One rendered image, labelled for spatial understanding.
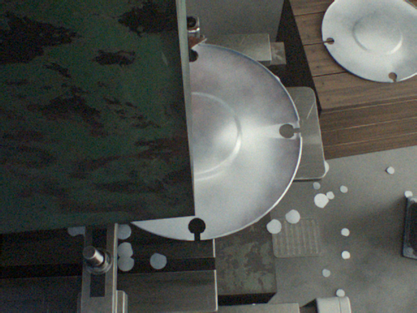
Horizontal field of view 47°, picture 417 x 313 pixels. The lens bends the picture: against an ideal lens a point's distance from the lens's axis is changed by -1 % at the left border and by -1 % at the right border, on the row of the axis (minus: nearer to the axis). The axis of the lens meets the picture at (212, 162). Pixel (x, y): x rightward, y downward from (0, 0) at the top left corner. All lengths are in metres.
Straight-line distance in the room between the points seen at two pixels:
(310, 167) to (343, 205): 0.85
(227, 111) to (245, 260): 0.23
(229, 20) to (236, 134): 1.14
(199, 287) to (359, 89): 0.74
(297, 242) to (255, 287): 0.54
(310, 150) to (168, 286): 0.26
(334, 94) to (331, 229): 0.43
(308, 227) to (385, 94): 0.38
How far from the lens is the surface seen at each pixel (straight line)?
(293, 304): 0.74
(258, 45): 0.91
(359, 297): 1.44
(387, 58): 1.32
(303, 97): 0.70
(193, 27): 0.73
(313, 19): 1.34
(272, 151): 0.65
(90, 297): 0.64
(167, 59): 0.16
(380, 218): 1.51
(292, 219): 0.76
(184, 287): 0.67
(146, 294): 0.68
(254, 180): 0.63
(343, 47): 1.30
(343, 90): 1.24
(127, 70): 0.17
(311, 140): 0.67
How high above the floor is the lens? 1.37
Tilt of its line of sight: 67 degrees down
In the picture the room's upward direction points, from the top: 1 degrees clockwise
